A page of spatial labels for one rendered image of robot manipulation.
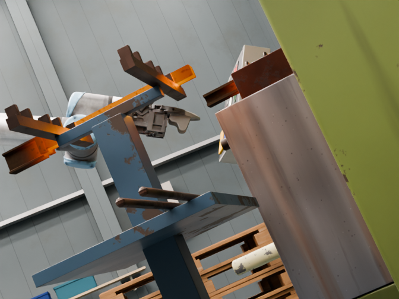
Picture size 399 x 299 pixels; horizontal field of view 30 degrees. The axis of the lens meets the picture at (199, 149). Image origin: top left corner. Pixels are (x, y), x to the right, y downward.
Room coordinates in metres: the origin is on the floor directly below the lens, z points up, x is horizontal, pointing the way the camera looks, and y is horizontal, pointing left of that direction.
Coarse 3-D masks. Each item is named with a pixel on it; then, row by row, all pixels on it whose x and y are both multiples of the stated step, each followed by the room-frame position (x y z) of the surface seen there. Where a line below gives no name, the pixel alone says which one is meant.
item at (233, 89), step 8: (232, 80) 1.68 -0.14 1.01; (216, 88) 1.69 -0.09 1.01; (224, 88) 1.69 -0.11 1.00; (232, 88) 1.69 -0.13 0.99; (208, 96) 1.70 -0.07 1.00; (216, 96) 1.70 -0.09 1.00; (224, 96) 1.69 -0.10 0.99; (232, 96) 1.71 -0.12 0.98; (208, 104) 1.70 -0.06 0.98; (216, 104) 1.72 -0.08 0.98
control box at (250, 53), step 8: (248, 48) 2.10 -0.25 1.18; (256, 48) 2.11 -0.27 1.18; (264, 48) 2.11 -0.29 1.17; (240, 56) 2.14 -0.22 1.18; (248, 56) 2.10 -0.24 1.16; (256, 56) 2.11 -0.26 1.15; (240, 64) 2.12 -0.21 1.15; (232, 72) 2.31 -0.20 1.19; (240, 96) 2.09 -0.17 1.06; (224, 152) 2.29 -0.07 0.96; (232, 152) 2.27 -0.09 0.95; (224, 160) 2.38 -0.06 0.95; (232, 160) 2.37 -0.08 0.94
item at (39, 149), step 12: (180, 72) 1.35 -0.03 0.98; (192, 72) 1.36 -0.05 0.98; (180, 84) 1.38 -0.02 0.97; (132, 96) 1.37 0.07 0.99; (108, 108) 1.38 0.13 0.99; (84, 120) 1.39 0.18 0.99; (24, 144) 1.42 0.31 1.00; (36, 144) 1.42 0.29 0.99; (48, 144) 1.41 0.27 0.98; (12, 156) 1.43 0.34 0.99; (24, 156) 1.43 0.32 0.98; (36, 156) 1.42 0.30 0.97; (48, 156) 1.44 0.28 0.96; (12, 168) 1.43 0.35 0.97; (24, 168) 1.44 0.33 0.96
